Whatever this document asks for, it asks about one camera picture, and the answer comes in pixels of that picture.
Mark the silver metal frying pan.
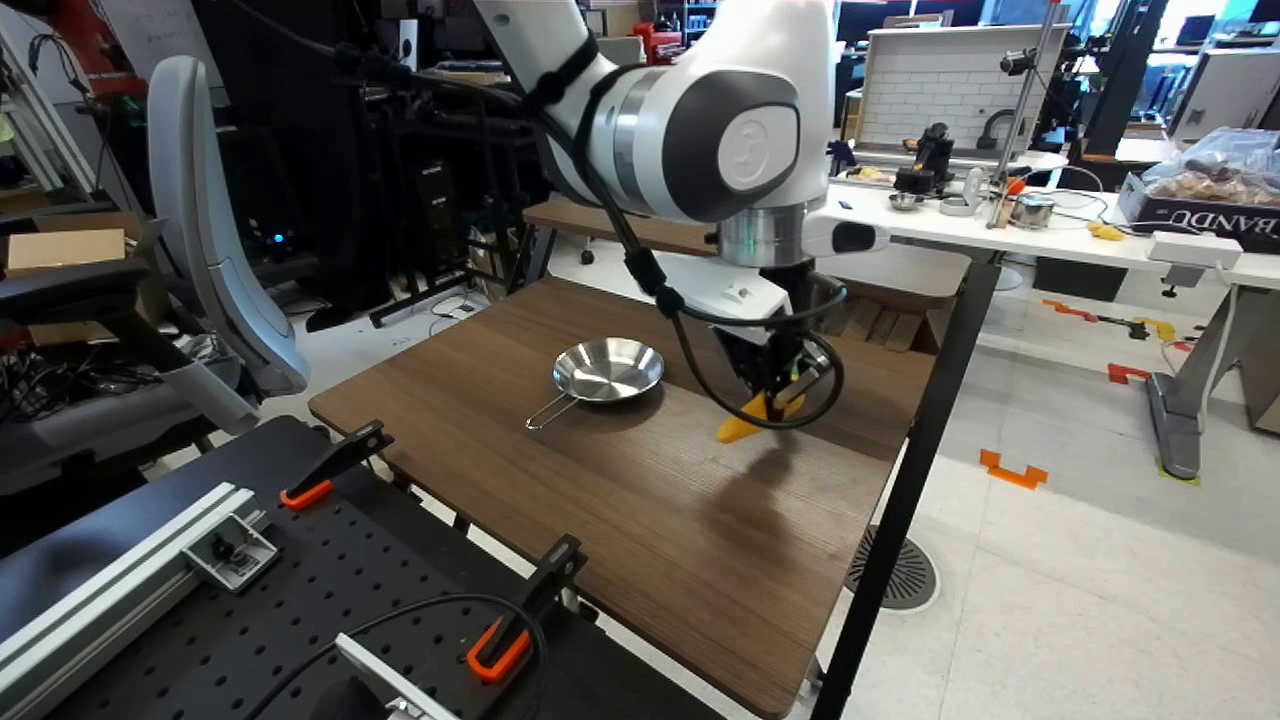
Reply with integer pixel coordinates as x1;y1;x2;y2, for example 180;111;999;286
524;336;665;433

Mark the grey office chair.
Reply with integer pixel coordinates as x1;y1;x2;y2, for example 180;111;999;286
149;58;307;397

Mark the aluminium extrusion rail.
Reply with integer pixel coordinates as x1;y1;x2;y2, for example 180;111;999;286
0;485;280;720

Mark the black orange clamp far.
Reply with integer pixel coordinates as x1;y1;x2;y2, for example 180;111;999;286
277;421;391;513

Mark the black orange clamp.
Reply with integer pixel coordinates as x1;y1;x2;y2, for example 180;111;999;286
462;537;583;688
277;421;391;513

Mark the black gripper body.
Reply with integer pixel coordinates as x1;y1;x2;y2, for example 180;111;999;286
725;275;845;407

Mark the black perforated breadboard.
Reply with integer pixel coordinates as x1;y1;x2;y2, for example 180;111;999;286
0;421;712;720

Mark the white topped workbench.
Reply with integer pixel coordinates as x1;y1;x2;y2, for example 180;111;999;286
802;185;1280;480

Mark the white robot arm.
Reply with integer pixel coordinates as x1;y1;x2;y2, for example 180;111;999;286
473;0;845;421

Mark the black orange clamp near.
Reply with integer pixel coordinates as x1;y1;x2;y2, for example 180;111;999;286
462;537;583;688

